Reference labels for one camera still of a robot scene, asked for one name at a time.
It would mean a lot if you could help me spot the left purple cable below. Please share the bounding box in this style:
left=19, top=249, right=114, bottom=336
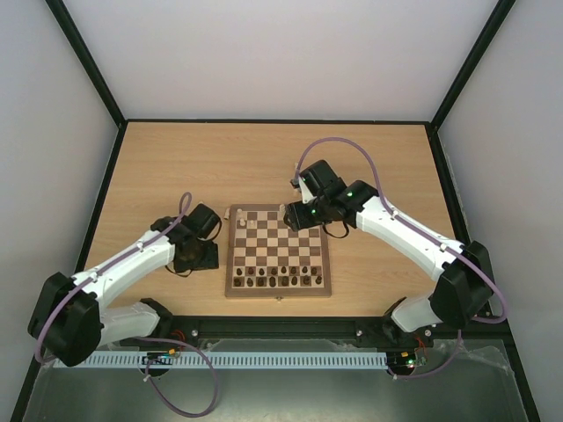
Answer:
left=33, top=192, right=220, bottom=417

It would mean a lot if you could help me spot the dark pieces front row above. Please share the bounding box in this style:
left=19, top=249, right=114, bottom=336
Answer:
left=232, top=276, right=324, bottom=288

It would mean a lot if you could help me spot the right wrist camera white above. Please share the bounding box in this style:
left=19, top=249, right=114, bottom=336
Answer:
left=299, top=178, right=315, bottom=204

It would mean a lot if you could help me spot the black aluminium frame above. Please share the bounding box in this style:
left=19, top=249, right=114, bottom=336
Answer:
left=8, top=0, right=542, bottom=422

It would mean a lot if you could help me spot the dark pieces row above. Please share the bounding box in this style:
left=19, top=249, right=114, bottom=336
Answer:
left=233, top=266, right=323, bottom=277
left=232, top=276, right=324, bottom=288

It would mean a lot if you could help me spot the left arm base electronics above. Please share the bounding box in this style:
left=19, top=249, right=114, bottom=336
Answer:
left=139, top=329, right=186, bottom=377

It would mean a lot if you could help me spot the grey slotted cable duct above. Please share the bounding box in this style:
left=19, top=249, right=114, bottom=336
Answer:
left=78, top=351, right=387, bottom=370

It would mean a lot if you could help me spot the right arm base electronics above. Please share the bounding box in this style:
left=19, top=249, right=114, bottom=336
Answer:
left=386, top=336, right=434, bottom=377

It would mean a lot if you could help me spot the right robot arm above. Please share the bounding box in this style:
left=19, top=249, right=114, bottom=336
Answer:
left=283, top=160, right=498, bottom=345

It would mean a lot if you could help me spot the wooden chess board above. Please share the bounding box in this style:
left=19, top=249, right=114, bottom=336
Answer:
left=225, top=204, right=332, bottom=298

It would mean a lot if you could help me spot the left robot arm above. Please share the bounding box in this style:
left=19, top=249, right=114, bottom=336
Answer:
left=27, top=203, right=222, bottom=367

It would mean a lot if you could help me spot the dark pieces back row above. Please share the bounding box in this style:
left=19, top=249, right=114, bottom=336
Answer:
left=233, top=266, right=323, bottom=277

